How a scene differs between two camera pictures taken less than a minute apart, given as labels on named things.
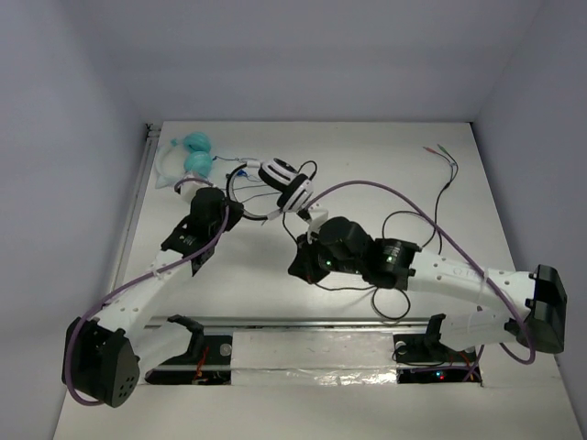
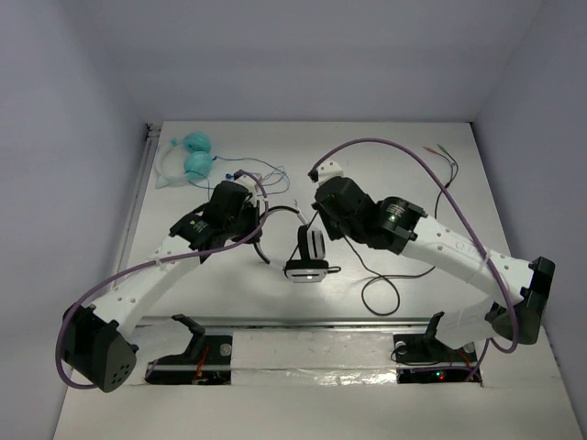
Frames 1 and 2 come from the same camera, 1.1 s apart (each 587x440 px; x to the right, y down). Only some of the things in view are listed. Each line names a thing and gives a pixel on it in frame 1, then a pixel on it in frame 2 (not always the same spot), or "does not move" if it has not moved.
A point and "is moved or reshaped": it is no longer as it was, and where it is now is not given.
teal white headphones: (197, 162) does not move
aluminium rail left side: (153, 136) does not move
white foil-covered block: (314, 358) does not move
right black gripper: (304, 265) -> (334, 231)
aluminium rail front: (293, 324) does not move
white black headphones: (294, 190) is moved or reshaped
